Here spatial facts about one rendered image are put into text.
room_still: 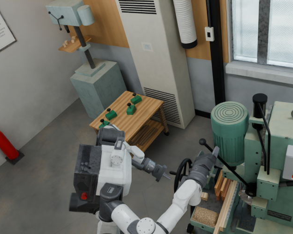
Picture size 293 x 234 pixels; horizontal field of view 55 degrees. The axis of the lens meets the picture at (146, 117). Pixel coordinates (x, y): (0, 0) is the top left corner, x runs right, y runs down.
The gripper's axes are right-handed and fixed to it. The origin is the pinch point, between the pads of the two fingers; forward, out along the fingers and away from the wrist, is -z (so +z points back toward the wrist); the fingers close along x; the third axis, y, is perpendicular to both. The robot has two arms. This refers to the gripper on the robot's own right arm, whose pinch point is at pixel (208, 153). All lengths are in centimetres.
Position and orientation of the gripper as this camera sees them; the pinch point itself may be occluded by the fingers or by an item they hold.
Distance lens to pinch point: 143.9
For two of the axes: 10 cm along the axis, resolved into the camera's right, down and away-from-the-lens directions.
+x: -5.5, 3.1, 7.7
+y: 7.0, 6.7, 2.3
